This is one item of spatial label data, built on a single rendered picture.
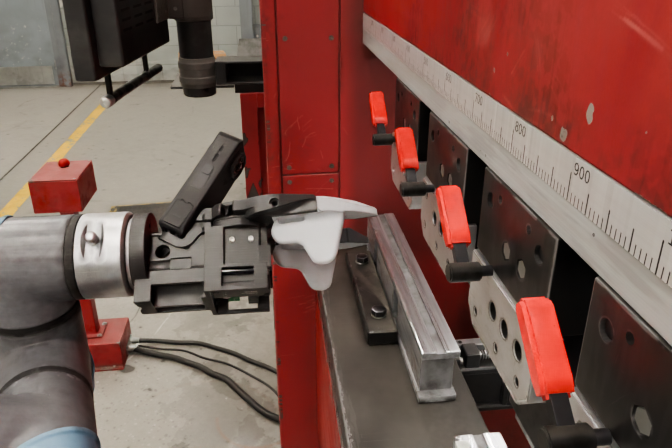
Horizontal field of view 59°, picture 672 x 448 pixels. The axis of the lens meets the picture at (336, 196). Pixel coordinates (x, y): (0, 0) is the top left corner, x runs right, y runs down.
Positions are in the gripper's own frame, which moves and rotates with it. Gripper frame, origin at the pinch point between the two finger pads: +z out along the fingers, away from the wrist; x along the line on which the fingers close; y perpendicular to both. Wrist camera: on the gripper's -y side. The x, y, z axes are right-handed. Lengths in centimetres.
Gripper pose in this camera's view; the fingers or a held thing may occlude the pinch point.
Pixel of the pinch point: (358, 220)
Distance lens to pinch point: 55.8
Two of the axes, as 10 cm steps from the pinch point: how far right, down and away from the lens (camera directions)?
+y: 0.9, 8.9, -4.5
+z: 9.9, -0.4, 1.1
